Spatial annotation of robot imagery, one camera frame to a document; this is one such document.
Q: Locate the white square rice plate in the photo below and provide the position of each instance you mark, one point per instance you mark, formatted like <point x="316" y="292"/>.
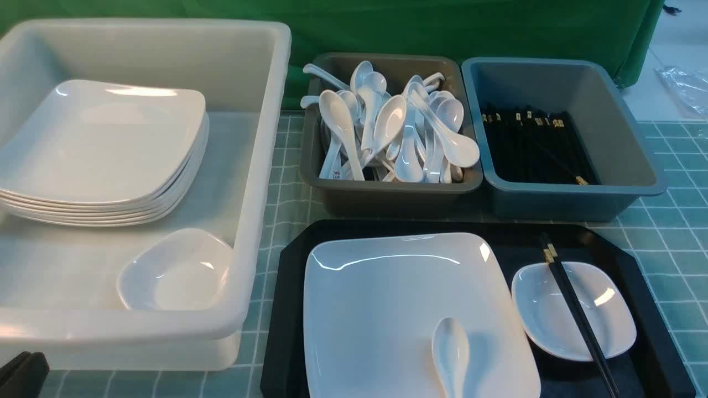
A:
<point x="371" y="307"/>

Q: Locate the small white bowl in tub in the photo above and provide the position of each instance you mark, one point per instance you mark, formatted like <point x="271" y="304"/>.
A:
<point x="184" y="271"/>

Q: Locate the stack of white square plates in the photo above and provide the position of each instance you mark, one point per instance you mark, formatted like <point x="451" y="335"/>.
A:
<point x="101" y="154"/>

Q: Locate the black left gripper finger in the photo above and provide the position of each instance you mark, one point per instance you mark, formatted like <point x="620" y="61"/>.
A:
<point x="24" y="375"/>

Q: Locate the large white plastic tub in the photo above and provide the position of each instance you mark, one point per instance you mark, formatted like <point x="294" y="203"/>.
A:
<point x="240" y="67"/>

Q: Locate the small white sauce dish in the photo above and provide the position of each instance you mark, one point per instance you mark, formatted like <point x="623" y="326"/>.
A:
<point x="549" y="323"/>

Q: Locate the grey spoon bin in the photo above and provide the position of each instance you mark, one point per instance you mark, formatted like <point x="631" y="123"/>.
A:
<point x="390" y="199"/>

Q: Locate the bundle of black chopsticks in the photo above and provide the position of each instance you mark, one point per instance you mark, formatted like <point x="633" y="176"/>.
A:
<point x="530" y="145"/>

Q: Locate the white spoon centre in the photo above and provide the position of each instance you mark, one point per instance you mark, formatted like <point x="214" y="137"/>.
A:
<point x="387" y="126"/>

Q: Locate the blue chopstick bin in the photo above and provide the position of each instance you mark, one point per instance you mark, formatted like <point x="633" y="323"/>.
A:
<point x="610" y="134"/>

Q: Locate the black chopstick pair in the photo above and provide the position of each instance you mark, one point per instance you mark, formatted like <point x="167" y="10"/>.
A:
<point x="569" y="294"/>

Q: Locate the white ceramic spoon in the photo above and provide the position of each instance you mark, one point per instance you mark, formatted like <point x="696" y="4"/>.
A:
<point x="450" y="350"/>

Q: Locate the white spoon front left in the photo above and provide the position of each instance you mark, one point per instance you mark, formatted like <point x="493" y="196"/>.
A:
<point x="338" y="112"/>

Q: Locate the black serving tray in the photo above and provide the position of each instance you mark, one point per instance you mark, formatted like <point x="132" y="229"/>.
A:
<point x="651" y="368"/>

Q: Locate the white spoon long right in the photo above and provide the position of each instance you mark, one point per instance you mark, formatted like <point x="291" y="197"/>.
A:
<point x="446" y="120"/>

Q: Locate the clear plastic bag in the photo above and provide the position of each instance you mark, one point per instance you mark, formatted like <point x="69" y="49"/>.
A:
<point x="688" y="86"/>

